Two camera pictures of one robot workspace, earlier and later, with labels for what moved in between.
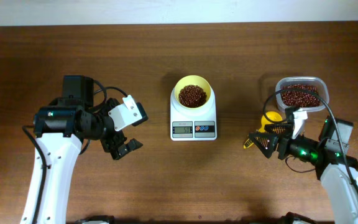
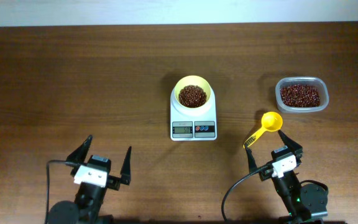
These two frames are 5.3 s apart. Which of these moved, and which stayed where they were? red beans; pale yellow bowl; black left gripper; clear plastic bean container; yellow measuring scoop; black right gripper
Moved: black left gripper; black right gripper
Stayed: yellow measuring scoop; pale yellow bowl; red beans; clear plastic bean container
